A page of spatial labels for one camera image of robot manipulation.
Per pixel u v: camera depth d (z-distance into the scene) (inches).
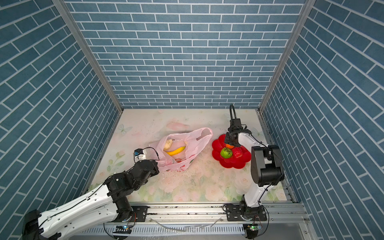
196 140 33.3
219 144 38.9
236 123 30.4
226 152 35.0
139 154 26.3
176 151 37.3
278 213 29.7
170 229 27.8
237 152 35.8
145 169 22.2
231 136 28.3
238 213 29.0
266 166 19.0
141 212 29.0
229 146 36.8
